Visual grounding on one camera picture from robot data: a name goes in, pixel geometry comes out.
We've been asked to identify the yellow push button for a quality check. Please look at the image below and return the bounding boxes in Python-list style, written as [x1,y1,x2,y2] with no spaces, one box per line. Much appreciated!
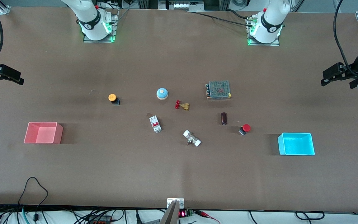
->
[108,93,121,106]

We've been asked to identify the pink plastic box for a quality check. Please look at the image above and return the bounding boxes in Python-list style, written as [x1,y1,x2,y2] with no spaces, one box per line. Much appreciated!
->
[24,122,64,144]

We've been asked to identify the cyan plastic box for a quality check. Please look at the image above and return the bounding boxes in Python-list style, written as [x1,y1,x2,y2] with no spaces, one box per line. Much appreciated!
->
[278,133,315,156]

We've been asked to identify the metal mesh power supply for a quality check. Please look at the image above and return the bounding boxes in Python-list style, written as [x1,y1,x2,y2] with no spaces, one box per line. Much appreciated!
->
[205,80,232,100]

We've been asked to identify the white red circuit breaker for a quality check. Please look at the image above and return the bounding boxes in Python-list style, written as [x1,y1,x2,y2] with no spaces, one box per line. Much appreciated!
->
[149,115,162,133]

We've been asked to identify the metal valve white caps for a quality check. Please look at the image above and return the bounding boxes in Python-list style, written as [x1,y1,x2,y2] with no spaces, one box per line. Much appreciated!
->
[183,130,202,147]

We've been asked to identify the grey control unit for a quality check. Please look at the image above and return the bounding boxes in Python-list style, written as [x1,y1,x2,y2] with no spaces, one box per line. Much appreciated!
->
[158,0,205,12]

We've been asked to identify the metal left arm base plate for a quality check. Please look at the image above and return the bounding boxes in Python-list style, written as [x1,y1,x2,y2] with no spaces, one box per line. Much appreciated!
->
[247,16,280,47]

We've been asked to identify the short black table cable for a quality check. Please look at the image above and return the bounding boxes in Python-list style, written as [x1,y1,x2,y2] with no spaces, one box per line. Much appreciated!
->
[226,9,252,20]

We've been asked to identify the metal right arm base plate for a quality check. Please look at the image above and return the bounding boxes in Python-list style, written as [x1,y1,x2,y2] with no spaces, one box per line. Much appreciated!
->
[83,9,119,43]

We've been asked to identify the long black table cable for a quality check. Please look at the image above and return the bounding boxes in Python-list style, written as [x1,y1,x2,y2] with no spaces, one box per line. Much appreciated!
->
[189,11,255,24]

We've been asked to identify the teal cable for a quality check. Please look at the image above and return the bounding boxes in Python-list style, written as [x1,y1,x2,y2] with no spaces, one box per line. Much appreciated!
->
[21,206,31,224]

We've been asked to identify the black looped cable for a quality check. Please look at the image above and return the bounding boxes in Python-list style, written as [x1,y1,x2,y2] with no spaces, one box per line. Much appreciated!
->
[18,177,49,222]

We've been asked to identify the black coiled floor cable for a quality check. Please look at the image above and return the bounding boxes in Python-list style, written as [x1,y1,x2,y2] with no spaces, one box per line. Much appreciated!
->
[295,211,325,221]

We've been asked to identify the brass valve red handle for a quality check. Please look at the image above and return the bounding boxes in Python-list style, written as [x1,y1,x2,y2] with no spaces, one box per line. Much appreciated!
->
[175,100,190,111]

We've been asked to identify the red clip lead cable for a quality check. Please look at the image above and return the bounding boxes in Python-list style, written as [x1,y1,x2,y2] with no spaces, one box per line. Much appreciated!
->
[194,210,222,224]

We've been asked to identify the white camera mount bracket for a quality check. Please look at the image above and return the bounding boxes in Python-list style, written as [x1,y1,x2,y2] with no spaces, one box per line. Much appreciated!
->
[167,198,185,209]

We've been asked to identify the grey camera mount bar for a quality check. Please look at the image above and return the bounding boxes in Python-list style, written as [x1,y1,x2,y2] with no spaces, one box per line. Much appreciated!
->
[159,200,180,224]

